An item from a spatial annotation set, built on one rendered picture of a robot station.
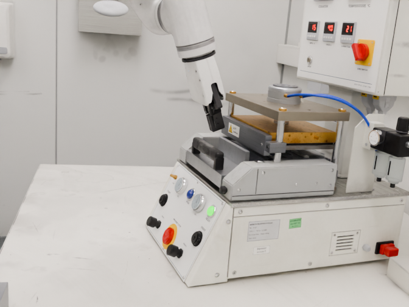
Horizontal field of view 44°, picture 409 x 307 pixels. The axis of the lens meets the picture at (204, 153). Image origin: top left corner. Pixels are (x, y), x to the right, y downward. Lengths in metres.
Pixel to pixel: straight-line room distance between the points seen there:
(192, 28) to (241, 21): 1.70
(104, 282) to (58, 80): 1.74
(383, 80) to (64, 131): 1.91
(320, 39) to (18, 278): 0.89
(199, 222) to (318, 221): 0.26
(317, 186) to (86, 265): 0.53
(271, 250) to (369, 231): 0.25
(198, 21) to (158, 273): 0.53
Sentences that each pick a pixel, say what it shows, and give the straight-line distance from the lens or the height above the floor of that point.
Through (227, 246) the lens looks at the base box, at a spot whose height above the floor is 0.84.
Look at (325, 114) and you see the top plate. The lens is 1.11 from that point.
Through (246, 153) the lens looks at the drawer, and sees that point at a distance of 1.10.
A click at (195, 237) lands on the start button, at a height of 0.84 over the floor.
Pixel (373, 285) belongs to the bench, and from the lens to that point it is 1.18.
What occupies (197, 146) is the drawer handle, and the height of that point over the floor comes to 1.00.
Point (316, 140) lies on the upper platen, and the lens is 1.15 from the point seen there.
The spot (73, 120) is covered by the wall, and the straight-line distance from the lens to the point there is 2.70.
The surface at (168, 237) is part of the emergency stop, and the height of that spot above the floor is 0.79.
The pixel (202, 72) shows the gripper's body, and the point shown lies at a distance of 1.05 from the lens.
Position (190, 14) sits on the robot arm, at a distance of 1.04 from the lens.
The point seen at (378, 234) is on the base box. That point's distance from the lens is 1.25.
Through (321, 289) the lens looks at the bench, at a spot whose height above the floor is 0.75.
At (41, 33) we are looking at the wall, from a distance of 2.67.
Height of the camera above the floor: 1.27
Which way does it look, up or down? 14 degrees down
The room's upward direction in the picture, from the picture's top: 4 degrees clockwise
